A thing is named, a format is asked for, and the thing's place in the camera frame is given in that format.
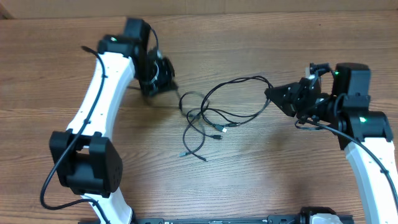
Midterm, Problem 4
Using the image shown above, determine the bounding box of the black usb cable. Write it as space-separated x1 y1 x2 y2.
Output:
175 88 223 162
200 75 274 134

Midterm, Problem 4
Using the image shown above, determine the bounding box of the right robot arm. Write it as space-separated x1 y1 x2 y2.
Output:
264 62 397 223

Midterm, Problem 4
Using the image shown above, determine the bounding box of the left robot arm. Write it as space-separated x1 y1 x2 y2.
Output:
40 18 178 223

